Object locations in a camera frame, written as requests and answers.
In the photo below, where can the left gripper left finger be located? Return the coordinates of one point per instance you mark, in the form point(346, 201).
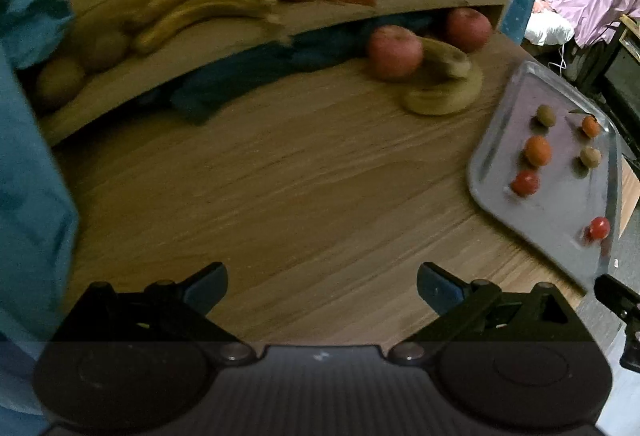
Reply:
point(182, 308)

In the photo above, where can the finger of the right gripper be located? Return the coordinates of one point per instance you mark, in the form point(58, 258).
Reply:
point(618, 298)

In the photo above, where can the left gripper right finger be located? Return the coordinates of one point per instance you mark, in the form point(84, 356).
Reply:
point(459, 306)

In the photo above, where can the small red tomato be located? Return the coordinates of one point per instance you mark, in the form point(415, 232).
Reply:
point(598, 229)
point(525, 183)

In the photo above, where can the brown kiwi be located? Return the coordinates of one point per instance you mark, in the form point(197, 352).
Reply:
point(103, 51)
point(591, 157)
point(545, 115)

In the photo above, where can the orange tangerine with leaf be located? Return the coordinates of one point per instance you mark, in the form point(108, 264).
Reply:
point(589, 125)

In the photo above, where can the red apple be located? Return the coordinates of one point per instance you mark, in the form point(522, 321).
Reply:
point(394, 53)
point(468, 29)

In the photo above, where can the metal tray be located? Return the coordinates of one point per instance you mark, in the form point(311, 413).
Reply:
point(554, 219)

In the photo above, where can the blue garment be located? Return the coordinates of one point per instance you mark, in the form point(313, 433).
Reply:
point(38, 217)

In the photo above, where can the brown kiwi shelf edge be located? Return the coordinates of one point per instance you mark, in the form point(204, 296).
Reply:
point(61, 80)

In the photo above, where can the brown kiwi on shelf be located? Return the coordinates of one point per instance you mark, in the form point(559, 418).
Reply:
point(103, 51)

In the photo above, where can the wooden desk shelf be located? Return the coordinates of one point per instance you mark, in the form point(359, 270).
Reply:
point(216, 39)

